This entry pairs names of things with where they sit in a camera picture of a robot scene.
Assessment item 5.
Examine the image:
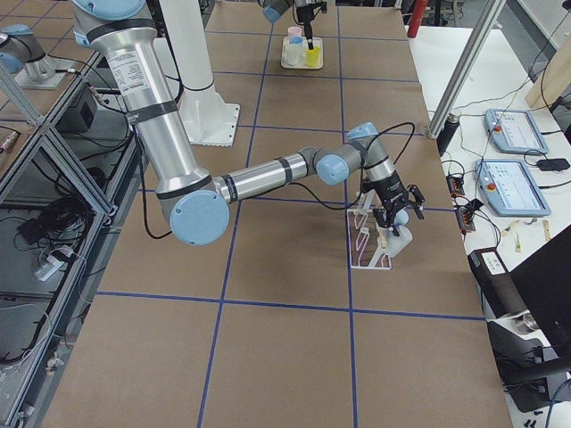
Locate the near blue teach pendant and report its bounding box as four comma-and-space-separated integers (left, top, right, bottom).
475, 159, 551, 218

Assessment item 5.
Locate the pink plastic cup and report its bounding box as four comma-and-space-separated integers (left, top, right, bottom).
287, 26, 302, 37

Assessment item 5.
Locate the black braided right cable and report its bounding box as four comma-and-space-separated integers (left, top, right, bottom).
294, 122, 417, 211

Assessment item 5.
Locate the blue teach pendant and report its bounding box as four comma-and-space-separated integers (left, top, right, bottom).
484, 109, 549, 154
475, 159, 551, 218

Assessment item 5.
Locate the yellow plastic cup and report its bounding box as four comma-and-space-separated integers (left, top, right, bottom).
305, 45, 321, 69

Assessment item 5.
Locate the white wire cup rack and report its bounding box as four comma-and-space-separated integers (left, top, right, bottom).
346, 191, 392, 271

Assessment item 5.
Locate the cream plastic cup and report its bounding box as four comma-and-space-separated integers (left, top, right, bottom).
285, 44, 302, 67

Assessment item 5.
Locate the black water bottle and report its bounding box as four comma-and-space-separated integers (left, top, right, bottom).
436, 111, 460, 157

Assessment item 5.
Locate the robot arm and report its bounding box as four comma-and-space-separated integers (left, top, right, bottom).
73, 1, 424, 251
258, 0, 327, 51

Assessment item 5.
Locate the far blue teach pendant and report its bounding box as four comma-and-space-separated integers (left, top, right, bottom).
484, 109, 549, 154

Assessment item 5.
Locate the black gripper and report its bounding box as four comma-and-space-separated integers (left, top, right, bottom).
296, 0, 327, 50
372, 171, 425, 237

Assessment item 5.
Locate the cream plastic tray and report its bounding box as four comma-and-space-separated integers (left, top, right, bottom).
280, 37, 324, 70

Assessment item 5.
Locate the grey plastic cup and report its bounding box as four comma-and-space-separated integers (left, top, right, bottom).
385, 226, 413, 259

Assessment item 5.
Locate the aluminium frame post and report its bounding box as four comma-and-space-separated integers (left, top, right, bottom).
427, 0, 506, 139

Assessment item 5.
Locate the light blue plastic cup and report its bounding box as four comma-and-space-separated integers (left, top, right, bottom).
393, 210, 410, 226

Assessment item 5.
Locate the red fire extinguisher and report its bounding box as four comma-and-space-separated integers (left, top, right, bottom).
407, 0, 428, 38

